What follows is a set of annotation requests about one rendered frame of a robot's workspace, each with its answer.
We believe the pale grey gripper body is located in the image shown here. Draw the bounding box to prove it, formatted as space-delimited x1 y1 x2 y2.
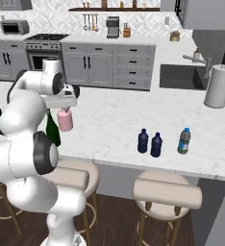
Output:
42 94 78 111

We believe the pink plastic bottle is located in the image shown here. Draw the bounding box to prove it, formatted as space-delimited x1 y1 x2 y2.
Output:
57 108 75 133

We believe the green glass bottle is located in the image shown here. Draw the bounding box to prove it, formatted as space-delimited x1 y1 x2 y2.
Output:
45 109 62 148

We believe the steel stove with oven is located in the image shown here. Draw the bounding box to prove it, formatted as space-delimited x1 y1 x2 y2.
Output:
24 33 71 74

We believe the grey base cupboard run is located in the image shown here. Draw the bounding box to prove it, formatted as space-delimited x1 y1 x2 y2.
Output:
60 41 158 92
0 39 31 82

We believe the beige cushioned wooden stool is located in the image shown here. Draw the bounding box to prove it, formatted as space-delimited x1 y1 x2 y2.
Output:
42 158 100 246
0 181 24 236
131 169 204 246

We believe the grey toaster oven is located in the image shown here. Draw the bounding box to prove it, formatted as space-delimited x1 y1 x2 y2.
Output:
0 19 31 36

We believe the grey coffee machine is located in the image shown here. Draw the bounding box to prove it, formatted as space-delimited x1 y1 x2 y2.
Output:
105 15 121 40

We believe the dark blue plastic bottle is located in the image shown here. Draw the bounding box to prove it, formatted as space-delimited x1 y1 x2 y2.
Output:
137 128 150 154
150 132 163 159

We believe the wooden knife block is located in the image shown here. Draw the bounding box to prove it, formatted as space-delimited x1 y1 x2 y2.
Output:
122 22 132 39

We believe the dark sink basin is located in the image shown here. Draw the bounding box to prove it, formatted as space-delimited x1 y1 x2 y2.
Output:
159 63 209 91

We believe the clear blue-capped water bottle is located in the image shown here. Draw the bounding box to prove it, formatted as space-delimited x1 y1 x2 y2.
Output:
177 127 192 156

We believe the small potted plant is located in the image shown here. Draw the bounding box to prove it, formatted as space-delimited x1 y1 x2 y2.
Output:
168 30 182 43

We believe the white soap dispenser bottle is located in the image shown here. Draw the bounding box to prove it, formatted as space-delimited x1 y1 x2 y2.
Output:
192 47 202 62

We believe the grey sink tap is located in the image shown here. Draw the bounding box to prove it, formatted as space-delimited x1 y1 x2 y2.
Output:
182 54 213 80

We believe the white paper towel roll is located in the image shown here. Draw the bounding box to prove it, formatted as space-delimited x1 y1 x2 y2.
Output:
203 63 225 110

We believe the rail with hanging tools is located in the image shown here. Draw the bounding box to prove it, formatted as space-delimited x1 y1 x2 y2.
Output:
82 12 100 33

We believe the brown wall shelf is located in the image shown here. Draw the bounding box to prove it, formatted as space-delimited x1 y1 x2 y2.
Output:
67 7 162 12

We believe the grey wall cupboard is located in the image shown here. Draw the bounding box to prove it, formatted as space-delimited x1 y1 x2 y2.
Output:
0 0 34 12
160 0 225 31

